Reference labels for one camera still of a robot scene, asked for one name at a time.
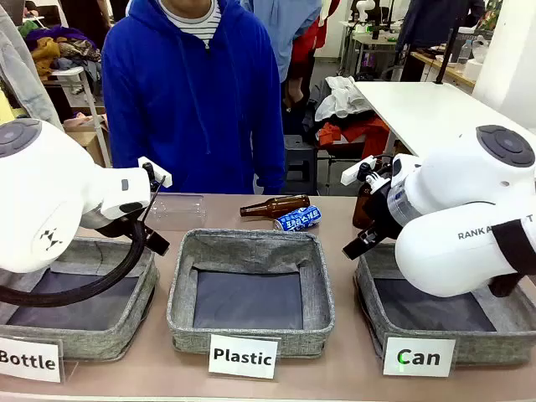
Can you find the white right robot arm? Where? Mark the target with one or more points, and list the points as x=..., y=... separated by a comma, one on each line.
x=452, y=234

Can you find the white cloth pile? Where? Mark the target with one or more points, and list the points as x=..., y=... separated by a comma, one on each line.
x=341, y=98

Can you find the grey fabric basket plastic sign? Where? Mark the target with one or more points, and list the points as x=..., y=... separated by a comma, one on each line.
x=251, y=251

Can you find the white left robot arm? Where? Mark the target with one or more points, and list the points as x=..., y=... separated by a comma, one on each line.
x=50, y=188

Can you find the orange cloth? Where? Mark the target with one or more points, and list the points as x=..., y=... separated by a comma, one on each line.
x=360, y=134

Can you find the white side table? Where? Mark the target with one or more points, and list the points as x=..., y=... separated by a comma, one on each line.
x=427, y=113

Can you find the blue Pocari Sweat can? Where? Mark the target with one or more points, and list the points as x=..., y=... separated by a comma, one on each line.
x=299, y=218

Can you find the white Bottle label sign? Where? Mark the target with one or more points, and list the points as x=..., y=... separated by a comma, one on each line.
x=27, y=361

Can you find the clear water bottle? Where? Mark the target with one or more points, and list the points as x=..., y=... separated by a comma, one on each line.
x=464, y=52

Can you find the person in red jacket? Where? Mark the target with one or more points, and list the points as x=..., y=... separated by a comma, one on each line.
x=307, y=46

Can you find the black vertical pole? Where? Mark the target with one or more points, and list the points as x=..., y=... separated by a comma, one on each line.
x=447, y=42

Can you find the grey fabric basket bottle sign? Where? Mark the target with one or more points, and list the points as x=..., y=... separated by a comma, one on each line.
x=104, y=331

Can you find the person in blue hoodie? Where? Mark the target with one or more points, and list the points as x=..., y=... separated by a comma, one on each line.
x=188, y=104

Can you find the colourful clothes pile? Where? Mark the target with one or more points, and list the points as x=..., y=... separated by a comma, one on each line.
x=63, y=46

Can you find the white Plastic label sign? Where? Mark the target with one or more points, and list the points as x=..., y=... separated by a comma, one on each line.
x=243, y=357

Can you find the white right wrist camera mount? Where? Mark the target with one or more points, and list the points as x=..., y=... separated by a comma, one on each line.
x=356, y=171

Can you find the cardboard box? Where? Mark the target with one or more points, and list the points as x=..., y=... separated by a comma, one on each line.
x=86, y=142

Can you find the grey hanging jacket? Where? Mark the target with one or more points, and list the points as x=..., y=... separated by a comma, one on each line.
x=21, y=75

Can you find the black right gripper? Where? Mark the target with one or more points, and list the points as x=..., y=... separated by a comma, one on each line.
x=383, y=218

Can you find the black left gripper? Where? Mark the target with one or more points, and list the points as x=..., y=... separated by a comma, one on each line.
x=113, y=226

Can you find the black stool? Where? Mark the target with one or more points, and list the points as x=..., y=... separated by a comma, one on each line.
x=299, y=163

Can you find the white Can label sign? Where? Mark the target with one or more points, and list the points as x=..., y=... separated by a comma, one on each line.
x=419, y=357

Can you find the large clear plastic bottle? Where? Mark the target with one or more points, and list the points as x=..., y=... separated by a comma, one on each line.
x=180, y=211

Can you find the person's right forearm blue sleeve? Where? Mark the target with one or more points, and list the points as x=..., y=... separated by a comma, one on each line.
x=117, y=134

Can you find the person in dark navy jacket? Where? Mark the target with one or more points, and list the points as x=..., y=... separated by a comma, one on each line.
x=435, y=21

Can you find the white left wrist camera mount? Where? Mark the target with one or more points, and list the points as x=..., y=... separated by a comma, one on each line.
x=156, y=171

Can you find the grey fabric basket can sign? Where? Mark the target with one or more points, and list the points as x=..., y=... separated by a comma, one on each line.
x=494, y=335

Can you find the person in light blue jacket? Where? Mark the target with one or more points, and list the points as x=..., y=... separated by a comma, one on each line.
x=289, y=29

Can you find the brown glass beer bottle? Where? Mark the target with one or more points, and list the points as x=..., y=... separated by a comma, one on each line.
x=361, y=209
x=285, y=205

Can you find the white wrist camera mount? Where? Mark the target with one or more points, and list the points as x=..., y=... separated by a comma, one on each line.
x=156, y=171
x=356, y=171

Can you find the person's left forearm blue sleeve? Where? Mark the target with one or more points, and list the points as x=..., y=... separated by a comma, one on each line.
x=270, y=163

